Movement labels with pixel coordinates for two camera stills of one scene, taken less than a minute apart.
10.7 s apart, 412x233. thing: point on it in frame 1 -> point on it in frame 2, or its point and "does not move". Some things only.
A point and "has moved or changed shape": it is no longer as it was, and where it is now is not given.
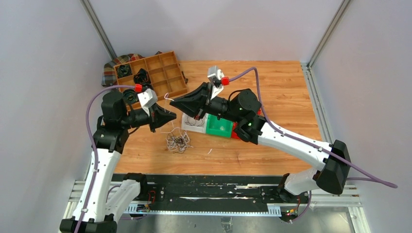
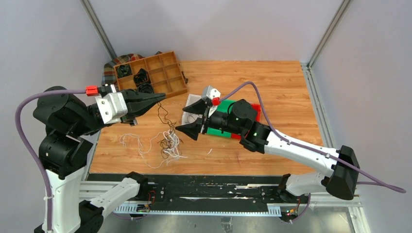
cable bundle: x=178 y=141 has moved or changed shape
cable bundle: x=166 y=97 -> x=141 y=147
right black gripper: x=196 y=103 -> x=192 y=130
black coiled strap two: x=142 y=77 does not move
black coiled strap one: x=124 y=70 does not move
